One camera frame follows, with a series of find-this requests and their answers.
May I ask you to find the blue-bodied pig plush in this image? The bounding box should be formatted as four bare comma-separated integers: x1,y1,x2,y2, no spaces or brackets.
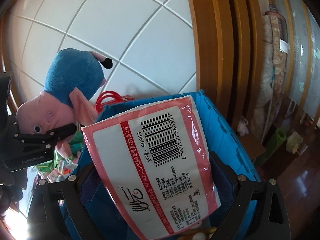
15,48,113,164

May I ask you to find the white plastic bag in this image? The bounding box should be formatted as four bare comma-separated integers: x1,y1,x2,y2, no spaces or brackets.
236,116,250,137

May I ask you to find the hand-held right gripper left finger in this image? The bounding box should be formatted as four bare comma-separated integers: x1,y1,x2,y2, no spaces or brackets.
26,164,112,240

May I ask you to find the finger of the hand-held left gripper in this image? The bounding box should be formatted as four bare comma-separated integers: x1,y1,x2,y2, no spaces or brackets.
14,121,78,150

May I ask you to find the frosted glass panel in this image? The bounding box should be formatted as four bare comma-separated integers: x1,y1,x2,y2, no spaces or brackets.
271,0,320,130

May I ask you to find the green rolled mat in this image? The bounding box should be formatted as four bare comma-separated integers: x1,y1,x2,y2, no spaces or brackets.
257,127,288,167

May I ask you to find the wooden door frame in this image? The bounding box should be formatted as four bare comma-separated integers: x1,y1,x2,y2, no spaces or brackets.
184,0,273,145

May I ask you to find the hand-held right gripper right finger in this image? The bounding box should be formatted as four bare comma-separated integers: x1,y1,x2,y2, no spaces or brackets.
209,151,292,240

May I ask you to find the red plastic case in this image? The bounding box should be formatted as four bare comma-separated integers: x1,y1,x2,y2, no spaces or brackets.
94,91,137,113

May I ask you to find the person's left hand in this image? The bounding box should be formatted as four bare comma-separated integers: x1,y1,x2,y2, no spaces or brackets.
0,169,29,214

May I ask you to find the pale crumpled cloth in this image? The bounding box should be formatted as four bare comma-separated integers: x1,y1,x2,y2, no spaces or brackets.
285,130,304,154

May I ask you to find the pink tissue pack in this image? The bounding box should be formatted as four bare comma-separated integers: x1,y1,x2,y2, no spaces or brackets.
81,95,222,240

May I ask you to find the pile of small cartons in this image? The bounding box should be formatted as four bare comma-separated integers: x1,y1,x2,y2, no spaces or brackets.
35,127,84,184

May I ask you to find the rolled floral carpet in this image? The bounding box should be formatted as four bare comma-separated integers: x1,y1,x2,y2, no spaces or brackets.
262,4,290,140

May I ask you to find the blue plastic crate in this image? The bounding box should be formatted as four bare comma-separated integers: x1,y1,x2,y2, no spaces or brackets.
59,89,263,240

